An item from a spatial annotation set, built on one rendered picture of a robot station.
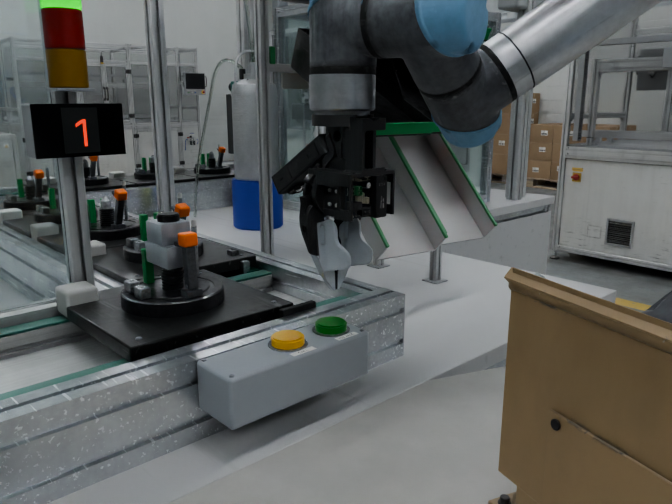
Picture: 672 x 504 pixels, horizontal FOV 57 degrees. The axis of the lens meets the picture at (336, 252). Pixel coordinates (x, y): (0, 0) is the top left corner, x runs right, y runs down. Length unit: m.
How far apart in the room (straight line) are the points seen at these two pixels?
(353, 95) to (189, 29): 12.24
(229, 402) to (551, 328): 0.34
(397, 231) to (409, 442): 0.44
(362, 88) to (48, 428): 0.47
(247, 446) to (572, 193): 4.55
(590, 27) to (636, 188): 4.18
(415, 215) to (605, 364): 0.67
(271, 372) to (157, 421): 0.13
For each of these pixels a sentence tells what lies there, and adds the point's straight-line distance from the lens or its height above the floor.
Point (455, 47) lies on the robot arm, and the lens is 0.63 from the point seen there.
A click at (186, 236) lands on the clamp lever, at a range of 0.81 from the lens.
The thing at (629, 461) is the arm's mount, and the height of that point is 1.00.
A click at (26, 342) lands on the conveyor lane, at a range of 0.93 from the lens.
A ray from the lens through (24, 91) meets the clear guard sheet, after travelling 0.94.
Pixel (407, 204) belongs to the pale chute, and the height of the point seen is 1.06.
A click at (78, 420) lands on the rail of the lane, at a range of 0.69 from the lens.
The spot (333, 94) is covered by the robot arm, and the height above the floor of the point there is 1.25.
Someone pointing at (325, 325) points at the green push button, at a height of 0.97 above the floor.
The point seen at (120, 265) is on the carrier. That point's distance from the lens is 1.11.
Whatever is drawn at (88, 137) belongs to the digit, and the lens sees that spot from 0.91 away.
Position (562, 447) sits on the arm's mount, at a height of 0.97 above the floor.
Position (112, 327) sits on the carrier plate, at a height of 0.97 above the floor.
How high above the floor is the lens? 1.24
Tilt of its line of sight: 14 degrees down
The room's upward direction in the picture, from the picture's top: straight up
